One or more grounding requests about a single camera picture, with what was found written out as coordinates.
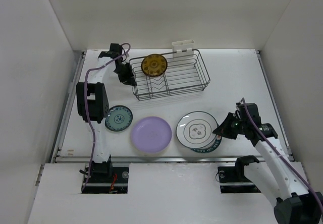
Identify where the purple plastic plate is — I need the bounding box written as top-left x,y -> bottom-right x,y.
131,117 -> 172,154

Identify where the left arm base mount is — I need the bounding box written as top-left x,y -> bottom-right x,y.
79,163 -> 129,194

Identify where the white plastic cutlery holder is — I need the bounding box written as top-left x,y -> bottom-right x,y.
172,39 -> 195,57

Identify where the amber gold glass plate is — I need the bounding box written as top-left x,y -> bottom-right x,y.
141,54 -> 168,77

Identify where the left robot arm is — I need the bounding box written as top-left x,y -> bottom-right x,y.
76,43 -> 137,184

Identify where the white plate with dark rim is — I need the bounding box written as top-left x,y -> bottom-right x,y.
176,111 -> 218,150

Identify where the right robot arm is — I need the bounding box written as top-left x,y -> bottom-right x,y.
213,99 -> 322,223

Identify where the small teal patterned plate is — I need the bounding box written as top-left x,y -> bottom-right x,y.
105,105 -> 133,132

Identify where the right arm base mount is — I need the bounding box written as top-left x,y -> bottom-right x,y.
216,165 -> 260,194

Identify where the black wire dish rack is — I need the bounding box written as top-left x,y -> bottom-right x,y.
130,49 -> 210,101

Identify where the green rimmed white plate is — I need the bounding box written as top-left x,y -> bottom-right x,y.
192,135 -> 222,153

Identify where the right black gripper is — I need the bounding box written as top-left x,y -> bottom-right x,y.
212,111 -> 247,139

